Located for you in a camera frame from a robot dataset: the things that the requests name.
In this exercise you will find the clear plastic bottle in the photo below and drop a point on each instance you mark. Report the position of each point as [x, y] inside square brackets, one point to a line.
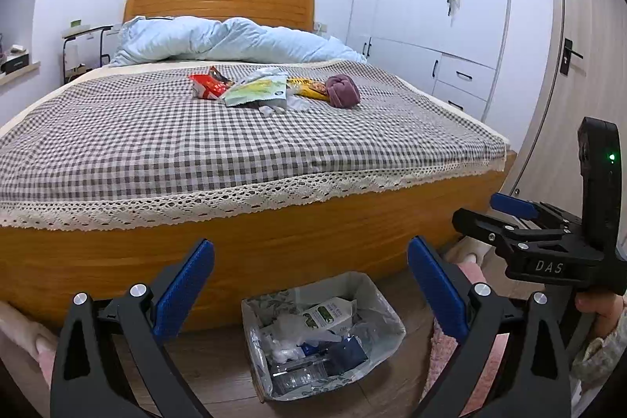
[299, 376]

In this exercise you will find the wall socket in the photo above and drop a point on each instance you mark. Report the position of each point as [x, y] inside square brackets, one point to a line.
[320, 26]

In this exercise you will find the wooden door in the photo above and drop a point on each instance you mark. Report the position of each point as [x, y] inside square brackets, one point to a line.
[563, 95]

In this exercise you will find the person's pink fluffy right leg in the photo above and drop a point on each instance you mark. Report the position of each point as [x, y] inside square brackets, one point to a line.
[438, 344]

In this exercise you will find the yellow snack packet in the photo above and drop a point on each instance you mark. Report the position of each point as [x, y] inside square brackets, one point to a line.
[308, 89]

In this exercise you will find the light blue duvet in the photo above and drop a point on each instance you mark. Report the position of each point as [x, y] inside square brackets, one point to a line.
[220, 41]

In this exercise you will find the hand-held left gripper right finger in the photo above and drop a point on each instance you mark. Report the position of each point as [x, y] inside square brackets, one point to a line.
[436, 286]

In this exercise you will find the wooden bed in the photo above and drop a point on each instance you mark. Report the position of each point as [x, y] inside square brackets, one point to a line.
[294, 241]

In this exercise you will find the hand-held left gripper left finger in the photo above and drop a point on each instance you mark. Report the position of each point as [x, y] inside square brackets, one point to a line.
[188, 286]

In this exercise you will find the green white pouch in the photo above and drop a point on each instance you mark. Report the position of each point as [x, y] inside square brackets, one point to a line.
[254, 90]

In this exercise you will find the person's right forearm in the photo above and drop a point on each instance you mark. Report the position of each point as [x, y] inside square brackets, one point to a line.
[602, 349]

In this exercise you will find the wooden window sill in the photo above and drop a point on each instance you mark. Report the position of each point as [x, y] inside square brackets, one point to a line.
[24, 77]

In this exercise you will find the dark blue carton box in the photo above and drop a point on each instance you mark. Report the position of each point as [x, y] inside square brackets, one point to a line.
[348, 357]

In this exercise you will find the cardboard bin with floral liner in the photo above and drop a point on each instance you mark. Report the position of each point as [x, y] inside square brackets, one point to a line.
[372, 295]

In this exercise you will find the bedside table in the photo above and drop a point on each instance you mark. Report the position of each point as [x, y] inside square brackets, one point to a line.
[83, 31]

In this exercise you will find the person's right white slipper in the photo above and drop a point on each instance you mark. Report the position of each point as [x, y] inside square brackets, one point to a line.
[465, 256]

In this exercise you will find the white milk carton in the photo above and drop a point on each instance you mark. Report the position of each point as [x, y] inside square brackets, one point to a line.
[328, 312]

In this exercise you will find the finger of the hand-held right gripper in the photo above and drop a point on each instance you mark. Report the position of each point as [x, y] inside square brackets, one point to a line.
[512, 204]
[490, 227]

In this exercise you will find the purple cloth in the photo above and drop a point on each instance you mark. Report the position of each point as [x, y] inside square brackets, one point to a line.
[343, 92]

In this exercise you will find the small red snack packet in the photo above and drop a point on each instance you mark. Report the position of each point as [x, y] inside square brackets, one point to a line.
[218, 73]

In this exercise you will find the small clear plastic wrapper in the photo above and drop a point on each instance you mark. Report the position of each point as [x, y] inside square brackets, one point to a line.
[294, 104]

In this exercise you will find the checkered bed cover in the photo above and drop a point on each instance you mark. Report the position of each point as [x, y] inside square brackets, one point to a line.
[196, 153]

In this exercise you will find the person's right hand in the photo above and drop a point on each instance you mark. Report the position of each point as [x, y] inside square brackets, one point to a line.
[597, 303]

